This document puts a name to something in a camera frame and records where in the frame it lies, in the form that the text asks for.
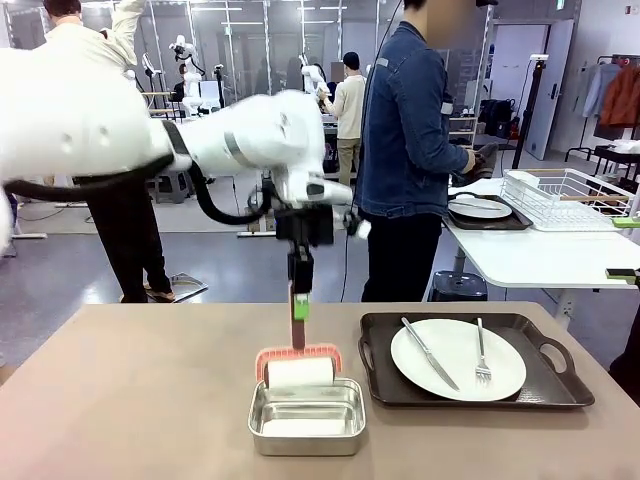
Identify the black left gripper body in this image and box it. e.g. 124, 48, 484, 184
275, 207, 335, 248

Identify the coral lint roller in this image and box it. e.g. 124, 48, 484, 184
254, 282, 344, 392

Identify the dark brown serving tray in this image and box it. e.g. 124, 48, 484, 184
358, 312, 596, 410

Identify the silver table knife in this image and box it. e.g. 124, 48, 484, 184
400, 316, 461, 392

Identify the dark grey cloth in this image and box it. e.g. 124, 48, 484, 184
472, 142, 501, 179

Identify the large white plate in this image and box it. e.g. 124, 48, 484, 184
390, 318, 528, 403

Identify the silver fork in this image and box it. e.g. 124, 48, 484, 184
473, 317, 494, 387

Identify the denim right forearm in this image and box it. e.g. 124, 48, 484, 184
437, 132, 474, 175

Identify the metal floor plate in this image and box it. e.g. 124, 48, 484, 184
144, 272, 209, 304

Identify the black low shelf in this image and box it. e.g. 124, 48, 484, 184
593, 143, 640, 165

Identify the black rounded object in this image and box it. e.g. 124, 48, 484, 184
608, 339, 640, 392

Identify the white side table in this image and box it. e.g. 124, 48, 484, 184
424, 212, 640, 321

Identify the black serving tray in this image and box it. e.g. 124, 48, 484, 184
447, 192, 534, 232

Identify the orange jacket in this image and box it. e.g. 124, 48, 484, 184
598, 63, 640, 127

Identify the person in beige sweater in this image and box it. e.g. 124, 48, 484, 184
324, 51, 369, 187

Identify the grey hanging shirt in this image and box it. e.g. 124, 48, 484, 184
581, 62, 610, 119

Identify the grey plastic stool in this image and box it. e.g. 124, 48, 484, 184
149, 169, 194, 204

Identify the person in denim jacket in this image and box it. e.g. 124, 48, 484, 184
352, 0, 501, 304

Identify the rectangular metal tray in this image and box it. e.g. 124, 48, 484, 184
247, 378, 368, 457

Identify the white plate with utensil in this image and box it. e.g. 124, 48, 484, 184
448, 197, 514, 221

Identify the black backpack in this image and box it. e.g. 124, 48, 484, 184
481, 98, 516, 137

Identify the figure in white jacket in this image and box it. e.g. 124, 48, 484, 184
42, 0, 176, 305

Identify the white wire dish rack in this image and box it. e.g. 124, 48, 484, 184
501, 168, 637, 233

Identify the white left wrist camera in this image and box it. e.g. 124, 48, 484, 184
342, 209, 372, 240

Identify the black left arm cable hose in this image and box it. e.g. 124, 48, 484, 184
3, 152, 275, 227

